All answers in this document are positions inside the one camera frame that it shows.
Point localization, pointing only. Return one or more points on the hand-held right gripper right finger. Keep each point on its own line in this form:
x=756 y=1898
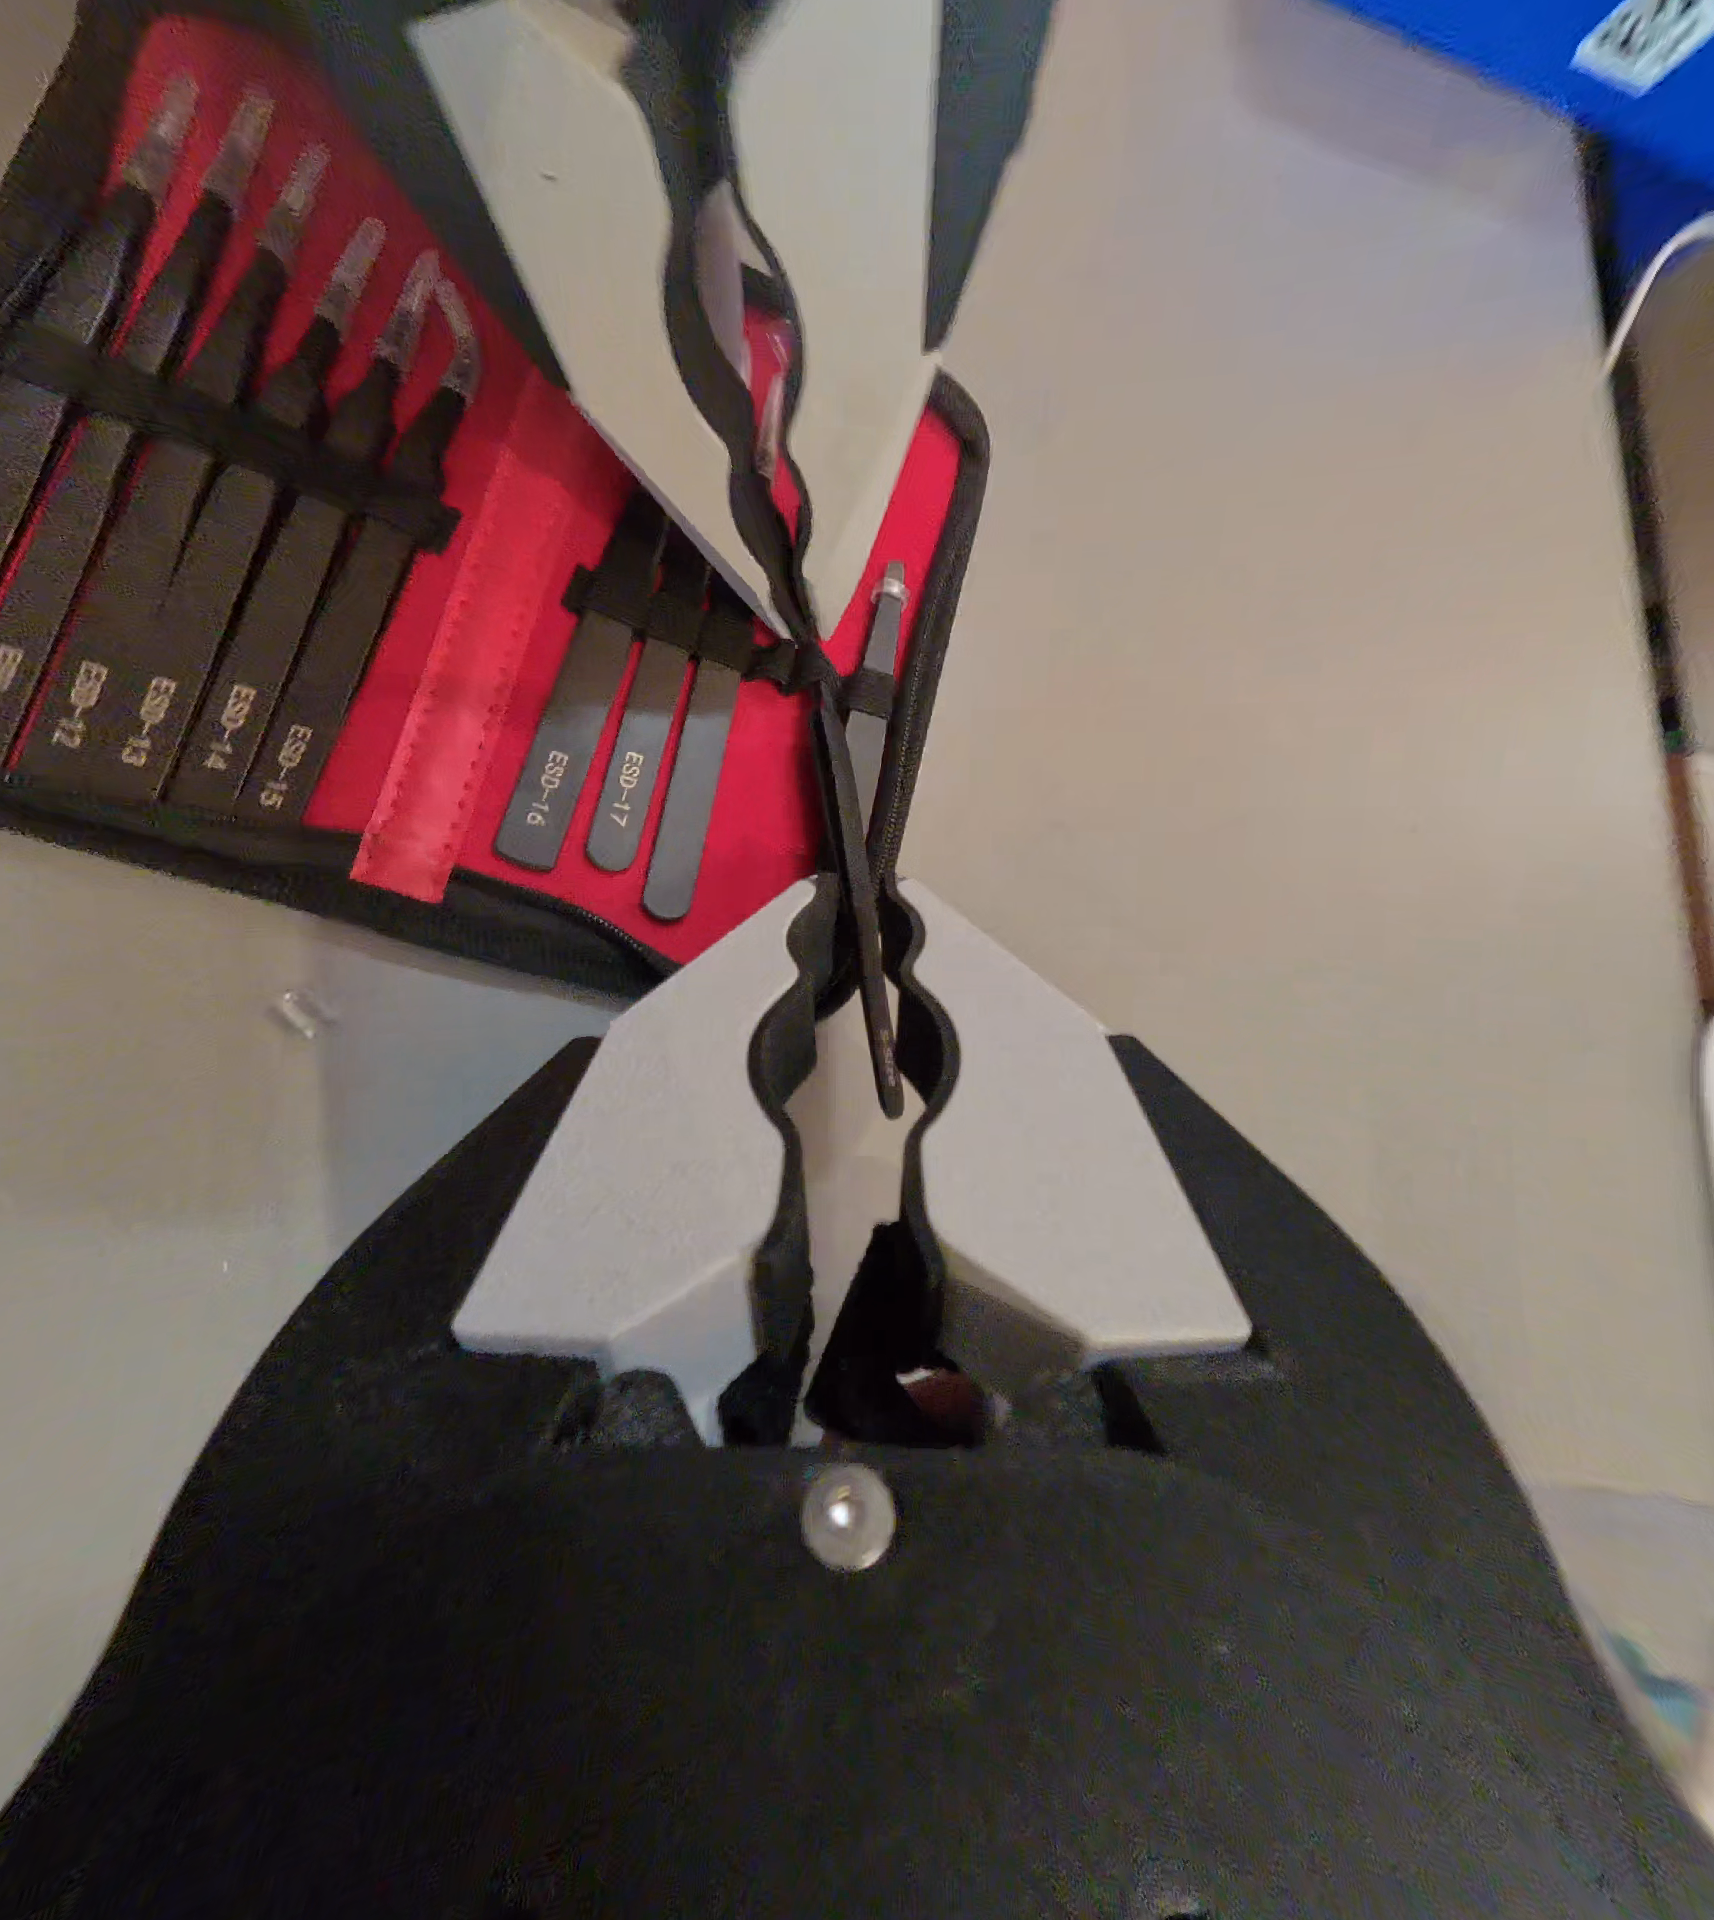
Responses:
x=1082 y=1200

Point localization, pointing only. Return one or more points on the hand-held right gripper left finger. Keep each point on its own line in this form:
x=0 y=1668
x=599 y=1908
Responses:
x=633 y=1200

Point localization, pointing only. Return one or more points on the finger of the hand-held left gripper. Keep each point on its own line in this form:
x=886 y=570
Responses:
x=572 y=210
x=858 y=241

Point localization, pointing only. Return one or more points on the black needle-tip tweezers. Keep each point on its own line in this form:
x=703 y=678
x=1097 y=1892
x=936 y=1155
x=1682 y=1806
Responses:
x=865 y=900

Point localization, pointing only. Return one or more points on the black red tweezers case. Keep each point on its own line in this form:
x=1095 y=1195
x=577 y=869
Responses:
x=469 y=647

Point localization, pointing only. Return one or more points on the set of black tweezers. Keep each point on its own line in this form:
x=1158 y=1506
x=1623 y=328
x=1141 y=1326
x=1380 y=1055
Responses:
x=199 y=570

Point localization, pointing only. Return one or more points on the clear maze ball toy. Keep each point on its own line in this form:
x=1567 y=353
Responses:
x=1712 y=1711

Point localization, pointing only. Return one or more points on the small clear tip cap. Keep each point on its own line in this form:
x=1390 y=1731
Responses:
x=300 y=1012

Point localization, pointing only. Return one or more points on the blue storage bin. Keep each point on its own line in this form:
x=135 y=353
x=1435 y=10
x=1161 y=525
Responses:
x=1579 y=60

